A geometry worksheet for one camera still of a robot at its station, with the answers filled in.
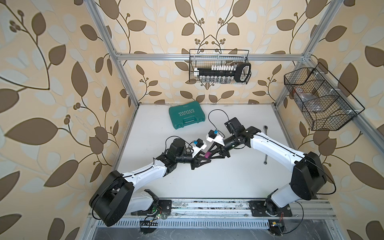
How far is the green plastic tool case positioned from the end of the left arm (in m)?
0.37

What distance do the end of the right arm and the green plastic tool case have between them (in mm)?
383

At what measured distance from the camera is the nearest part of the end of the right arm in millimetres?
612

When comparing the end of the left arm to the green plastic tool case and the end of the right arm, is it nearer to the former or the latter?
the end of the right arm

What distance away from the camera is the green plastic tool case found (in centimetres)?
107

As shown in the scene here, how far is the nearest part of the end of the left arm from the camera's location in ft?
2.10
